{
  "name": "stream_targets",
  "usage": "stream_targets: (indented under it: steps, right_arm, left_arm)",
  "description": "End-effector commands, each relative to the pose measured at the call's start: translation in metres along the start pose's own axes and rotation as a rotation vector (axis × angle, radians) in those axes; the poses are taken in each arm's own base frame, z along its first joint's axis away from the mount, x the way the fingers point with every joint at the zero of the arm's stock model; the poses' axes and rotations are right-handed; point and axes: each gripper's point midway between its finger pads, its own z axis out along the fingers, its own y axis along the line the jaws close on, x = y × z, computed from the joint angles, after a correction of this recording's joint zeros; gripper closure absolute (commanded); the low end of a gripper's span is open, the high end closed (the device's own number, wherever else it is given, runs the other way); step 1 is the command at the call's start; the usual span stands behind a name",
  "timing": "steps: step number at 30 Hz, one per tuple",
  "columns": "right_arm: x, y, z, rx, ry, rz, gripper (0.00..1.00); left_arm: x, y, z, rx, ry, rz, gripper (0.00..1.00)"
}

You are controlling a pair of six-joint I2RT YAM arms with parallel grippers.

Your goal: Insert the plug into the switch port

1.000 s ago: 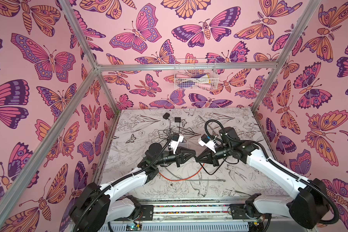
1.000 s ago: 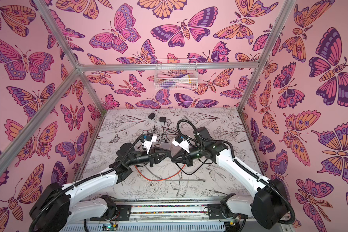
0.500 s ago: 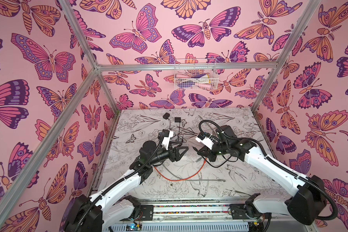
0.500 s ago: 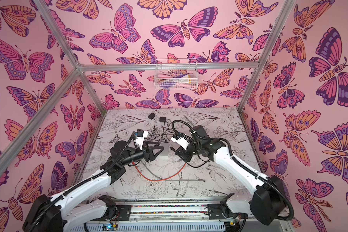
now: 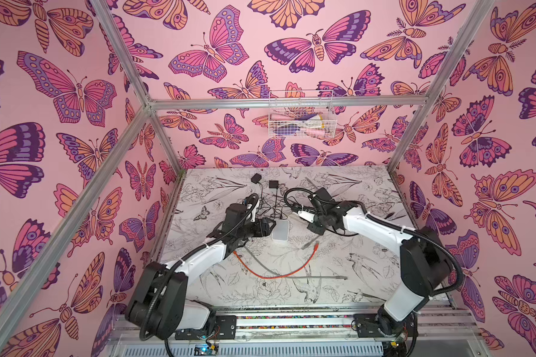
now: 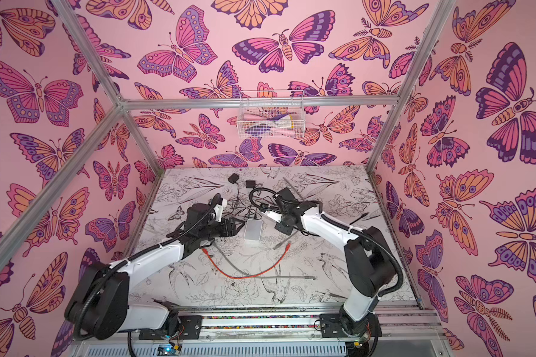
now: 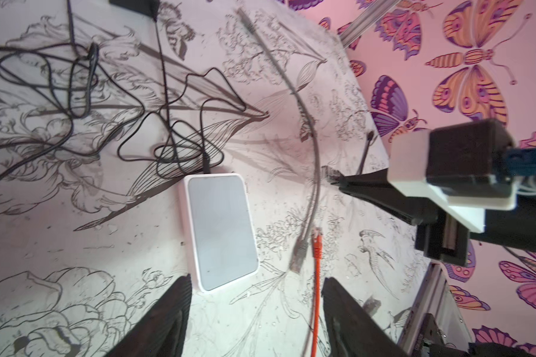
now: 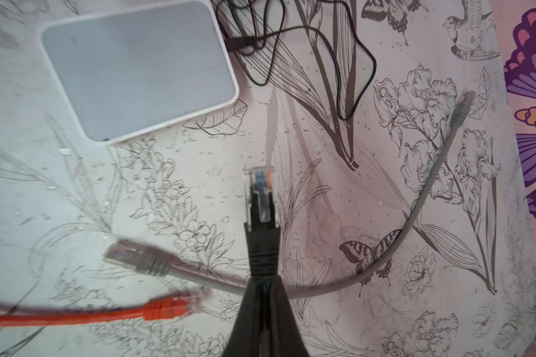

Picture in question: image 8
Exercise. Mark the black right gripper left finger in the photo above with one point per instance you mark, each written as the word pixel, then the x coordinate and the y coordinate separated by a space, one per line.
pixel 244 340

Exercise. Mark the white network switch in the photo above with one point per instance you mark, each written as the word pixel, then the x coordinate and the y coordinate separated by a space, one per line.
pixel 134 71

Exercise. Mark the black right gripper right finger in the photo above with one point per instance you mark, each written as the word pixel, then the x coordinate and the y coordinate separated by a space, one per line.
pixel 284 337

